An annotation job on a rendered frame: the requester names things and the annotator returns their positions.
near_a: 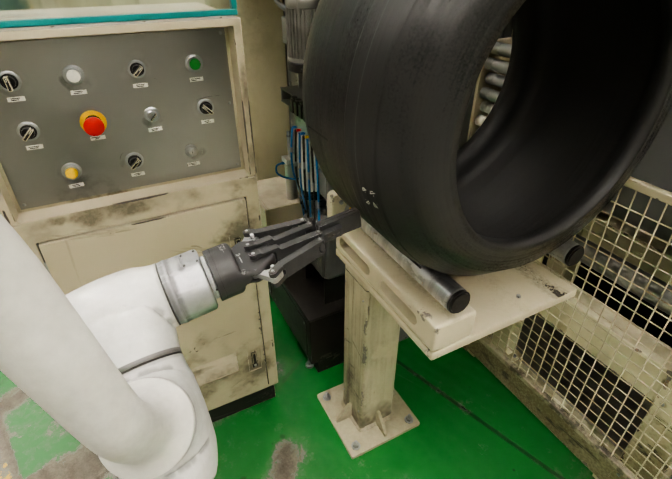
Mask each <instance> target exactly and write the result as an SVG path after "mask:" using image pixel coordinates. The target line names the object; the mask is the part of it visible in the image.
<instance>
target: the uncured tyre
mask: <svg viewBox="0 0 672 479"><path fill-rule="evenodd" d="M511 19H512V27H513V36H512V49H511V56H510V61H509V66H508V70H507V74H506V77H505V80H504V83H503V86H502V88H501V91H500V93H499V96H498V98H497V100H496V102H495V104H494V106H493V108H492V109H491V111H490V113H489V114H488V116H487V118H486V119H485V121H484V122H483V124H482V125H481V126H480V128H479V129H478V130H477V131H476V133H475V134H474V135H473V136H472V137H471V138H470V139H469V140H468V141H467V142H466V143H465V144H464V145H463V146H462V147H461V148H460V149H458V143H459V137H460V132H461V128H462V123H463V119H464V116H465V112H466V109H467V106H468V103H469V100H470V97H471V94H472V91H473V89H474V86H475V84H476V81H477V79H478V77H479V74H480V72H481V70H482V68H483V66H484V64H485V62H486V60H487V58H488V56H489V54H490V52H491V50H492V49H493V47H494V45H495V43H496V42H497V40H498V38H499V37H500V35H501V34H502V32H503V31H504V29H505V28H506V26H507V25H508V23H509V22H510V20H511ZM302 98H303V110H304V118H305V123H306V128H307V132H308V136H309V140H310V143H311V146H312V149H313V151H314V154H315V156H316V159H317V161H318V164H319V166H320V168H321V170H322V172H323V174H324V176H325V178H326V179H327V181H328V182H329V184H330V185H331V187H332V188H333V190H334V191H335V192H336V193H337V194H338V196H339V197H340V198H341V199H342V200H343V201H344V202H345V203H346V204H347V205H349V206H350V207H351V208H353V207H355V208H356V209H357V210H359V211H360V216H361V217H362V218H363V219H364V220H365V221H366V222H367V223H368V224H370V225H371V226H372V227H373V228H374V229H375V230H376V231H377V232H378V233H380V234H381V235H382V236H383V237H384V238H385V239H386V240H387V241H388V242H390V243H391V244H392V245H393V246H394V247H395V248H396V249H397V250H398V251H400V252H401V253H402V254H403V255H405V256H406V257H408V258H409V259H411V260H413V261H415V262H417V263H419V264H421V265H424V266H426V267H429V268H431V269H434V270H436V271H439V272H442V273H445V274H450V275H457V276H475V275H482V274H488V273H492V272H497V271H502V270H507V269H512V268H515V267H519V266H522V265H525V264H527V263H530V262H532V261H535V260H537V259H539V258H541V257H543V256H545V255H546V254H548V253H550V252H552V251H553V250H555V249H556V248H558V247H559V246H561V245H562V244H564V243H565V242H567V241H568V240H569V239H571V238H572V237H573V236H575V235H576V234H577V233H578V232H579V231H581V230H582V229H583V228H584V227H585V226H586V225H587V224H589V223H590V222H591V221H592V220H593V219H594V218H595V217H596V216H597V215H598V214H599V213H600V212H601V211H602V210H603V209H604V208H605V207H606V205H607V204H608V203H609V202H610V201H611V200H612V199H613V198H614V196H615V195H616V194H617V193H618V192H619V190H620V189H621V188H622V187H623V185H624V184H625V183H626V181H627V180H628V179H629V177H630V176H631V175H632V173H633V172H634V171H635V169H636V168H637V166H638V165H639V163H640V162H641V160H642V159H643V157H644V156H645V154H646V153H647V151H648V149H649V148H650V146H651V144H652V143H653V141H654V139H655V137H656V136H657V134H658V132H659V130H660V128H661V126H662V124H663V122H664V120H665V118H666V116H667V114H668V112H669V110H670V108H671V106H672V0H319V3H318V5H317V8H316V11H315V14H314V17H313V20H312V24H311V27H310V31H309V35H308V40H307V44H306V50H305V56H304V64H303V77H302ZM307 124H308V125H309V126H310V127H312V128H313V129H314V130H316V131H317V132H319V133H320V134H321V135H323V136H324V137H326V138H327V139H328V141H327V140H325V139H324V138H322V137H321V136H320V135H318V134H317V133H316V132H314V131H313V130H311V129H310V128H309V127H308V125H307ZM360 182H361V183H362V184H364V185H366V186H369V187H372V188H374V189H376V194H377V198H378V202H379V206H380V209H381V212H379V211H377V210H374V209H372V208H370V207H368V206H367V205H366V202H365V200H364V196H363V193H362V189H361V185H360Z"/></svg>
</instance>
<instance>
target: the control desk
mask: <svg viewBox="0 0 672 479"><path fill-rule="evenodd" d="M255 173H257V171H256V161H255V152H254V142H253V133H252V123H251V114H250V104H249V95H248V85H247V76H246V66H245V57H244V47H243V38H242V28H241V19H240V18H239V17H236V16H234V15H227V16H209V17H191V18H174V19H156V20H138V21H120V22H102V23H85V24H67V25H49V26H31V27H13V28H0V214H1V215H2V216H3V217H4V218H5V219H6V221H7V222H8V223H9V224H10V225H11V226H12V227H13V228H14V230H15V231H16V232H17V233H18V234H19V235H20V237H21V238H22V239H23V240H24V241H25V243H26V244H27V245H28V246H29V248H30V249H31V250H32V251H33V253H34V254H35V255H36V256H37V258H38V259H39V260H40V261H41V263H42V264H43V265H44V267H45V268H46V269H47V271H48V272H49V273H50V275H51V276H52V278H53V279H54V280H55V282H56V283H57V285H58V286H59V287H60V289H61V290H62V291H63V293H64V294H65V295H66V294H68V293H70V292H72V291H74V290H76V289H78V288H80V287H82V286H84V285H86V284H88V283H90V282H93V281H95V280H97V279H99V278H102V277H104V276H107V275H110V274H113V273H115V272H118V271H122V270H125V269H129V268H134V267H144V266H149V265H152V264H155V263H158V262H159V261H161V260H166V259H169V258H171V257H174V256H176V255H179V254H182V253H184V252H187V251H190V250H196V251H197V253H198V256H199V257H200V256H203V254H202V251H204V250H206V249H209V248H212V247H214V246H217V245H219V244H222V243H227V244H228V245H229V246H230V248H231V247H233V246H234V245H236V244H237V243H238V242H241V241H243V239H244V235H243V231H244V230H246V229H259V228H262V222H261V212H260V203H259V193H258V184H257V176H256V174H255ZM216 300H217V302H218V308H217V309H216V310H214V311H211V312H209V313H207V314H205V315H202V316H200V317H198V318H195V319H193V320H191V321H189V322H188V323H186V324H185V323H184V324H181V325H180V326H178V327H176V330H177V335H178V340H179V344H180V347H181V350H182V353H183V356H184V358H185V360H186V362H187V364H188V366H189V368H190V369H191V371H192V372H193V374H194V376H195V379H196V381H197V383H198V385H199V388H200V390H201V393H202V395H203V398H204V400H205V403H206V406H207V409H208V411H209V414H210V417H211V421H212V423H213V422H216V421H218V420H221V419H223V418H225V417H228V416H230V415H232V414H235V413H237V412H240V411H242V410H244V409H247V408H249V407H252V406H254V405H256V404H259V403H261V402H264V401H266V400H268V399H271V398H273V397H275V387H274V384H276V383H278V374H277V364H276V355H275V345H274V336H273V326H272V317H271V307H270V298H269V288H268V281H266V280H262V281H261V282H257V283H250V284H248V285H247V286H246V289H245V291H244V292H243V293H240V294H238V295H236V296H233V297H231V298H229V299H227V300H224V301H222V300H221V298H218V299H216Z"/></svg>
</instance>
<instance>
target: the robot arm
mask: <svg viewBox="0 0 672 479"><path fill-rule="evenodd" d="M298 225H299V226H298ZM360 227H361V217H360V211H359V210H357V209H356V208H355V207H353V208H351V209H348V210H346V211H343V212H341V213H338V214H336V215H333V216H331V217H328V218H326V219H323V220H320V221H318V222H315V221H314V218H312V217H310V218H309V222H307V221H306V218H300V219H295V220H291V221H287V222H283V223H279V224H275V225H271V226H267V227H263V228H259V229H246V230H244V231H243V235H244V239H243V241H241V242H238V243H237V244H236V245H234V246H233V247H231V248H230V246H229V245H228V244H227V243H222V244H219V245H217V246H214V247H212V248H209V249H206V250H204V251H202V254H203V256H200V257H199V256H198V253H197V251H196V250H190V251H187V252H184V253H182V254H179V255H176V256H174V257H171V258H169V259H166V260H161V261H159V262H158V263H155V264H152V265H149V266H144V267H134V268H129V269H125V270H122V271H118V272H115V273H113V274H110V275H107V276H104V277H102V278H99V279H97V280H95V281H93V282H90V283H88V284H86V285H84V286H82V287H80V288H78V289H76V290H74V291H72V292H70V293H68V294H66V295H65V294H64V293H63V291H62V290H61V289H60V287H59V286H58V285H57V283H56V282H55V280H54V279H53V278H52V276H51V275H50V273H49V272H48V271H47V269H46V268H45V267H44V265H43V264H42V263H41V261H40V260H39V259H38V258H37V256H36V255H35V254H34V253H33V251H32V250H31V249H30V248H29V246H28V245H27V244H26V243H25V241H24V240H23V239H22V238H21V237H20V235H19V234H18V233H17V232H16V231H15V230H14V228H13V227H12V226H11V225H10V224H9V223H8V222H7V221H6V219H5V218H4V217H3V216H2V215H1V214H0V371H1V372H2V373H3V374H5V375H6V376H7V377H8V378H9V379H10V380H11V381H12V382H13V383H14V384H16V385H17V386H18V387H19V388H20V389H21V390H22V391H23V392H24V393H26V394H27V395H28V396H29V397H30V398H31V399H32V400H33V401H34V402H36V403H37V404H38V405H39V406H40V407H41V408H42V409H43V410H44V411H45V412H47V413H48V414H49V415H50V416H51V417H52V418H53V419H54V420H55V421H57V422H58V423H59V424H60V425H61V426H62V427H63V428H64V429H65V430H67V431H68V432H69V433H70V434H71V435H72V436H73V437H74V438H76V439H77V440H78V441H79V442H80V443H82V444H83V445H84V446H85V447H87V448H88V449H89V450H91V451H92V452H93V453H95V454H96V455H98V456H99V459H100V461H101V462H102V464H103V465H104V466H105V467H106V469H107V470H108V471H110V472H111V473H112V474H114V475H115V476H117V477H118V478H119V479H214V478H215V476H216V473H217V466H218V449H217V440H216V434H215V431H214V427H213V424H212V421H211V417H210V414H209V411H208V409H207V406H206V403H205V400H204V398H203V395H202V393H201V390H200V388H199V385H198V383H197V381H196V379H195V376H194V374H193V372H192V371H191V369H190V368H189V366H188V364H187V362H186V360H185V358H184V356H183V353H182V350H181V347H180V344H179V340H178V335H177V330H176V327H178V326H180V325H181V324H184V323H185V324H186V323H188V322H189V321H191V320H193V319H195V318H198V317H200V316H202V315H205V314H207V313H209V312H211V311H214V310H216V309H217V308H218V302H217V300H216V299H218V298H221V300H222V301H224V300H227V299H229V298H231V297H233V296H236V295H238V294H240V293H243V292H244V291H245V289H246V286H247V285H248V284H250V283H257V282H261V281H262V280H266V281H269V282H271V284H272V287H274V288H277V287H279V286H280V285H281V284H282V283H283V282H284V281H285V280H286V278H288V277H289V276H291V275H292V274H294V273H295V272H297V271H299V270H300V269H302V268H303V267H305V266H306V265H308V264H310V263H311V262H313V261H314V260H316V259H317V258H319V257H320V256H322V255H324V254H325V253H326V248H325V243H326V242H328V241H330V240H332V239H335V238H337V237H340V236H342V235H343V234H345V233H348V232H350V231H352V230H355V229H357V228H360Z"/></svg>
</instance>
